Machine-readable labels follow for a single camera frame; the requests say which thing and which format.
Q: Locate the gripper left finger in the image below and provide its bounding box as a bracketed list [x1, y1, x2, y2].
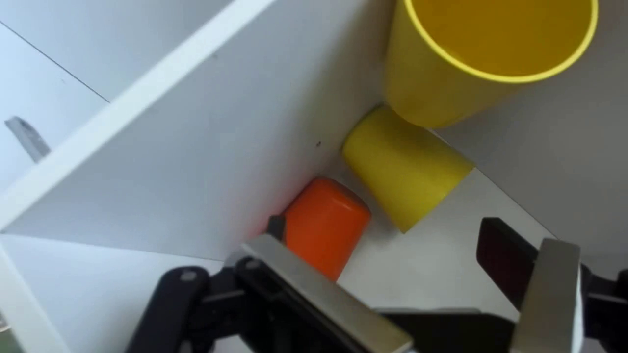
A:
[224, 233, 418, 353]

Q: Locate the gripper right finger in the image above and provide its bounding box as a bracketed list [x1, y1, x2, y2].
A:
[475, 215, 585, 353]

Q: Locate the yellow plastic cup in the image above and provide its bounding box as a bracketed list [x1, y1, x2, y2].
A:
[342, 103, 475, 233]
[381, 0, 601, 131]

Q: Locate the orange plastic cup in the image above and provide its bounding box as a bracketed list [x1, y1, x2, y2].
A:
[281, 174, 373, 282]

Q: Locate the white toy kitchen unit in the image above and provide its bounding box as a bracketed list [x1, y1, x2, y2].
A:
[0, 0, 628, 353]

